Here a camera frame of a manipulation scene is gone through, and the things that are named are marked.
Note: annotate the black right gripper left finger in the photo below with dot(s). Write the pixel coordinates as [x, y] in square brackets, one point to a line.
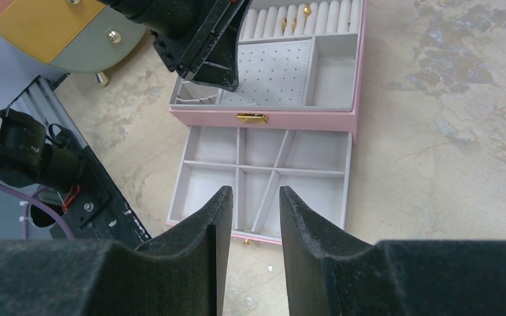
[179, 272]

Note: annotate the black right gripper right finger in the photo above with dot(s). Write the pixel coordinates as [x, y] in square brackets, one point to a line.
[330, 272]

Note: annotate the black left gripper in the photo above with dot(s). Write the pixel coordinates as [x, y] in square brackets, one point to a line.
[199, 39]

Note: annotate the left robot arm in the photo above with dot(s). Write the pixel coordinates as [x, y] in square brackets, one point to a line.
[138, 11]

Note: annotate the pink jewelry box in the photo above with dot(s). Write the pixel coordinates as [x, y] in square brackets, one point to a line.
[300, 68]

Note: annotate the white cylinder orange lid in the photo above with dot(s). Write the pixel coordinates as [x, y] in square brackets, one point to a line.
[72, 36]

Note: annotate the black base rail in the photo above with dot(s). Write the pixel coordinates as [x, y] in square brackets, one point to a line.
[41, 146]

